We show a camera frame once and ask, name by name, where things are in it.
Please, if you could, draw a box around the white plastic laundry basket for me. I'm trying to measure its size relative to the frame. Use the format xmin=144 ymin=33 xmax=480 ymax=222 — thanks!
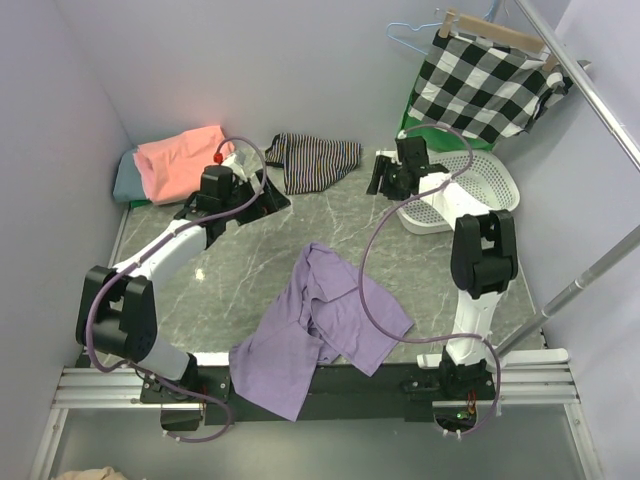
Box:
xmin=397 ymin=150 xmax=520 ymax=235

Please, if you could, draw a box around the purple t shirt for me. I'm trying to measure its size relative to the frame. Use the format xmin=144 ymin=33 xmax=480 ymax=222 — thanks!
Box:
xmin=229 ymin=243 xmax=414 ymax=421

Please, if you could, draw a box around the silver diagonal rack pole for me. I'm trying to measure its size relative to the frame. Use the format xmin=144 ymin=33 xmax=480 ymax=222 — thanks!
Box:
xmin=497 ymin=226 xmax=639 ymax=358

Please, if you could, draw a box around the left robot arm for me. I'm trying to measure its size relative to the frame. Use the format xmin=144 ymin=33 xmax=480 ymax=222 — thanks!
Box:
xmin=75 ymin=165 xmax=290 ymax=389

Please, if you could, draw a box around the beige cloth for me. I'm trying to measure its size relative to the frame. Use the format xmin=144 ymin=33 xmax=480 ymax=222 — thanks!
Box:
xmin=54 ymin=466 xmax=127 ymax=480

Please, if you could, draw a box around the grey-blue folded t shirt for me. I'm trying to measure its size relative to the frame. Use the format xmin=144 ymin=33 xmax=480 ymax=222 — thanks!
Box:
xmin=112 ymin=149 xmax=148 ymax=204

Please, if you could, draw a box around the blue wire hanger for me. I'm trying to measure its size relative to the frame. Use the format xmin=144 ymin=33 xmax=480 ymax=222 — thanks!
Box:
xmin=385 ymin=0 xmax=504 ymax=55

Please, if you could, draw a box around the black white striped shirt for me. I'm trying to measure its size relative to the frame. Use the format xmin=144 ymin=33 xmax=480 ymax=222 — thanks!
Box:
xmin=265 ymin=133 xmax=362 ymax=195

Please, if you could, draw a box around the pink folded t shirt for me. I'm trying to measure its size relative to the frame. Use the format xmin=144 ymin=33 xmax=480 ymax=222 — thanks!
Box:
xmin=133 ymin=125 xmax=226 ymax=205

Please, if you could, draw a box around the white rack foot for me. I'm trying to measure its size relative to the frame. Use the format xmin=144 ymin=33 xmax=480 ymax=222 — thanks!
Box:
xmin=376 ymin=150 xmax=400 ymax=164

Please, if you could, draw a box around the silver metal rack pole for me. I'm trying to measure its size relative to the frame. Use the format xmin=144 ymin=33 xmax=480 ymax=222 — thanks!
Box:
xmin=514 ymin=0 xmax=639 ymax=171

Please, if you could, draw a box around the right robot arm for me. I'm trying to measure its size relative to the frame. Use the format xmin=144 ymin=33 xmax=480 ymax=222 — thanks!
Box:
xmin=367 ymin=135 xmax=518 ymax=397

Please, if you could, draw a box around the wooden hanger bar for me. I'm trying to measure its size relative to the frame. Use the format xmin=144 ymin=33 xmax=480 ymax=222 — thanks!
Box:
xmin=437 ymin=8 xmax=547 ymax=54

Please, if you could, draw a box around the black white checkered cloth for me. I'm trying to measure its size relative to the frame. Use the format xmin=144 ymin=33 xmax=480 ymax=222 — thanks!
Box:
xmin=406 ymin=33 xmax=573 ymax=144

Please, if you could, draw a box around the black base beam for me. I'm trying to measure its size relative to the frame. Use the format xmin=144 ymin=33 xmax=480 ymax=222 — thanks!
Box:
xmin=140 ymin=363 xmax=496 ymax=430

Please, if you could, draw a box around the aluminium rail frame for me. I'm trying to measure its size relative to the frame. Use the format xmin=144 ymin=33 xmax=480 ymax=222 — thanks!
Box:
xmin=27 ymin=199 xmax=604 ymax=480

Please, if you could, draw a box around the green folded t shirt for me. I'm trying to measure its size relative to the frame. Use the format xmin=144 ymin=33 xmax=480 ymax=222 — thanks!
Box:
xmin=129 ymin=200 xmax=151 ymax=209

